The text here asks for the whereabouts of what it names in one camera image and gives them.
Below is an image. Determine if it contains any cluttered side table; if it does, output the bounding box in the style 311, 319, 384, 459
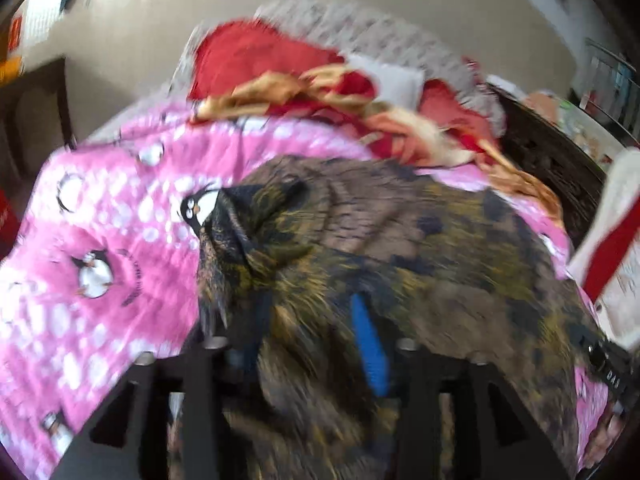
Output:
520, 89, 618, 171

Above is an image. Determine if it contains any grey floral bedding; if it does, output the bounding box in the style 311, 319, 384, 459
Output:
170, 0, 506, 136

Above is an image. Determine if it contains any brown yellow patterned garment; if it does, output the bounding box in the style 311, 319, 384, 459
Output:
167, 155, 621, 480

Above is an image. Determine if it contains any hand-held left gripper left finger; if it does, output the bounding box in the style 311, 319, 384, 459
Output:
52, 305, 271, 480

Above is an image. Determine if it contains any red gold quilt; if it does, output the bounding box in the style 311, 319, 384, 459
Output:
187, 20, 563, 221

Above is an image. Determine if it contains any person's right forearm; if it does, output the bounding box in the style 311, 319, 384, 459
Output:
567, 149, 640, 351

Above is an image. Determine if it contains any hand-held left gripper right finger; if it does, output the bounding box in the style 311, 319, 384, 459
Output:
350, 292, 571, 480

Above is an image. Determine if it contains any pink penguin print blanket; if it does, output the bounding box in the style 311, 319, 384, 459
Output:
0, 100, 626, 480

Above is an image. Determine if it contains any dark wooden door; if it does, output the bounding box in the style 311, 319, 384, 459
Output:
0, 57, 76, 186

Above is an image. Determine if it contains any white pillow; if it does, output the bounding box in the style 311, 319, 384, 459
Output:
345, 52, 426, 111

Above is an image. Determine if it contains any white orange wall calendar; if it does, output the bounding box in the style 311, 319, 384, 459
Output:
0, 0, 68, 83

